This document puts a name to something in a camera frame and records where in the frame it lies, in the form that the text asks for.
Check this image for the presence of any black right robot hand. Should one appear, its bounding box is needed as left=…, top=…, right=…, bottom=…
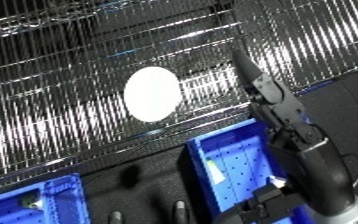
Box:
left=216, top=49, right=358, bottom=224

